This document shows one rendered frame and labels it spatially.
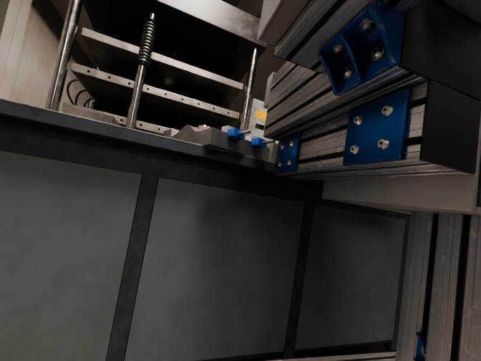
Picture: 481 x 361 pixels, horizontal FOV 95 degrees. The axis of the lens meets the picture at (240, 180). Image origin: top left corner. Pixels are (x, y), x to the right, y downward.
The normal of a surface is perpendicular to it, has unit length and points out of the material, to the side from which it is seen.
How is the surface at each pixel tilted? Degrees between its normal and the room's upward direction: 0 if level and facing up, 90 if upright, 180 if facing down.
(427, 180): 90
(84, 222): 90
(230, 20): 90
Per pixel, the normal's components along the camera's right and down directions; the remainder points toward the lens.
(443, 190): -0.94, -0.18
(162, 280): 0.35, -0.01
